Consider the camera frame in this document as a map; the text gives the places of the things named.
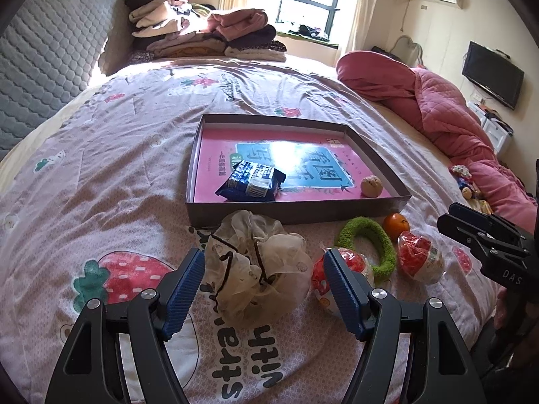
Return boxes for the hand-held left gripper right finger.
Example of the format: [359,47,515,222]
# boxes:
[322,247,491,404]

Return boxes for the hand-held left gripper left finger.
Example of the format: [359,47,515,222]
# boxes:
[45,247,207,404]

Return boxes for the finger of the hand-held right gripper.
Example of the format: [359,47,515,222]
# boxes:
[447,202,522,237]
[437,214,530,262]

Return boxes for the large egg toy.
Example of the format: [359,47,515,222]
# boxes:
[311,248,375,316]

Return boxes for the small egg toy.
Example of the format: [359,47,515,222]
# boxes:
[397,231,445,284]

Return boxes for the orange tangerine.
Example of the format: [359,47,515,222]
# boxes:
[382,213,410,240]

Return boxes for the beige drawstring cloth bag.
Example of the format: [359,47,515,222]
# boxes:
[203,210,313,329]

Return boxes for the small beige ball toy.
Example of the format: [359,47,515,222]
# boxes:
[360,175,383,198]

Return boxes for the shallow grey cardboard tray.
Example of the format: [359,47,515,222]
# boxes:
[185,113,412,230]

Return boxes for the dark blue snack packet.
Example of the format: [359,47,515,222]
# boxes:
[216,161,288,201]

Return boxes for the shiny wrapped small toy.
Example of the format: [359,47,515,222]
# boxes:
[448,164,485,200]

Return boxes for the white drawer cabinet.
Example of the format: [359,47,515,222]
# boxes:
[467,101,514,152]

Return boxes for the pink quilted blanket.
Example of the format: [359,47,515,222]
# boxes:
[336,50,537,228]

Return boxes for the black flat television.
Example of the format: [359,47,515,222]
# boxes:
[462,41,525,111]

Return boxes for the strawberry printed bedsheet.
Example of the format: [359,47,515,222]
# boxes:
[0,53,506,404]

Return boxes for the pink picture book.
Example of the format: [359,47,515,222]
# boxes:
[194,128,397,203]

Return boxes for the dark clothes on windowsill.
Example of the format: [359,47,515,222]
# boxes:
[290,23,331,40]

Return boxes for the pile of folded clothes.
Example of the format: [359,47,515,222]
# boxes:
[125,0,288,63]

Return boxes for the grey quilted headboard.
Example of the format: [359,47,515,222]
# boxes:
[0,0,123,161]

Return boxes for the dark framed window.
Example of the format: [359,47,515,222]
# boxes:
[253,0,346,36]

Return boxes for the green fuzzy ring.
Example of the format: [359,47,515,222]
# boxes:
[335,216,397,284]

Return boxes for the white curved metal frame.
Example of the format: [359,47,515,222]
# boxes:
[389,36,424,68]

